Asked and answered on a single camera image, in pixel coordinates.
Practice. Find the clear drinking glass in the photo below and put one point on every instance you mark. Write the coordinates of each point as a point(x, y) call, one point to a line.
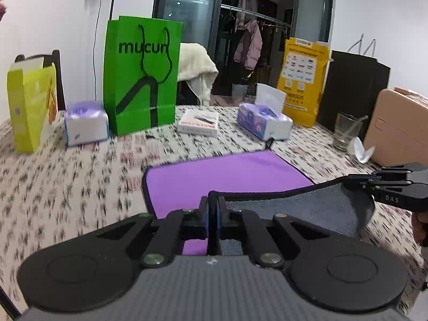
point(346, 128)

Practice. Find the right purple tissue pack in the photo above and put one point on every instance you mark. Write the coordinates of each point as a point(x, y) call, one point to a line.
point(265, 118)

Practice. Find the studio light on stand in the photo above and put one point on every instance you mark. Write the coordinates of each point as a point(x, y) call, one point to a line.
point(104, 13)

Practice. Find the cream garment on chair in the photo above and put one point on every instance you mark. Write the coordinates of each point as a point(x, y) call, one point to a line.
point(198, 70)

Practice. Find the calligraphy print tablecloth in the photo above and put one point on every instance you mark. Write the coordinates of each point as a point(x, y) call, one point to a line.
point(59, 193)

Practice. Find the crumpled white paper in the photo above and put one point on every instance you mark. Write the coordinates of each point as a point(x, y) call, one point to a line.
point(356, 149)

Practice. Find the pink cardboard box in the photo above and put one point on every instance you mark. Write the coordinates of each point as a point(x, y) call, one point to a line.
point(398, 128)

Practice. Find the person's right hand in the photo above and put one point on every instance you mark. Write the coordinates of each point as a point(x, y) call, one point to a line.
point(419, 221)

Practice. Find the green mucun paper bag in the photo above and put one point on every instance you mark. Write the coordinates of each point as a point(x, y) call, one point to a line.
point(140, 73)

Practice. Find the yellow printed paper bag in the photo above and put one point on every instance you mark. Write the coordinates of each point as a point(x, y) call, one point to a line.
point(302, 79)

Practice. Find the black framed glass door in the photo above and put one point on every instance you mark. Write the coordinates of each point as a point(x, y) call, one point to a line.
point(218, 25)

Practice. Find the pink hanging jacket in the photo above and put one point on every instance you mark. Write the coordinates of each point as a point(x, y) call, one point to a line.
point(249, 48)

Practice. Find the purple grey microfibre towel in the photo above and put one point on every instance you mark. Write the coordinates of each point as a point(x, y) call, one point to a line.
point(260, 181)

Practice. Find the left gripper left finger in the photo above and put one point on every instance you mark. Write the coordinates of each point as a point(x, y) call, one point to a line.
point(176, 234)

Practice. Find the black paper bag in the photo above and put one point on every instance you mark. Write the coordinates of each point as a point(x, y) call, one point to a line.
point(352, 86)

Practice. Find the purple tissue pack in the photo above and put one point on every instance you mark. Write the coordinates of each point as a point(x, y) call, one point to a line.
point(265, 118)
point(85, 122)

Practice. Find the yellow-green paper bag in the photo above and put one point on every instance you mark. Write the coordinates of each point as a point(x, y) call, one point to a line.
point(32, 96)

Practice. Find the left purple tissue pack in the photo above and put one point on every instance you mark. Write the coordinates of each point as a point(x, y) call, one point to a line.
point(85, 122)

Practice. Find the white flat product box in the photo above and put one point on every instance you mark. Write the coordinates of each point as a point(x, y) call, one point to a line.
point(199, 122)

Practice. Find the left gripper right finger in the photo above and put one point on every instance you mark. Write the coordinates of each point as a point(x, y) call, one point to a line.
point(242, 232)

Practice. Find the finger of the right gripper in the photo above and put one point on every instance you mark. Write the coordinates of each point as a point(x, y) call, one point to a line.
point(372, 185)
point(413, 171)

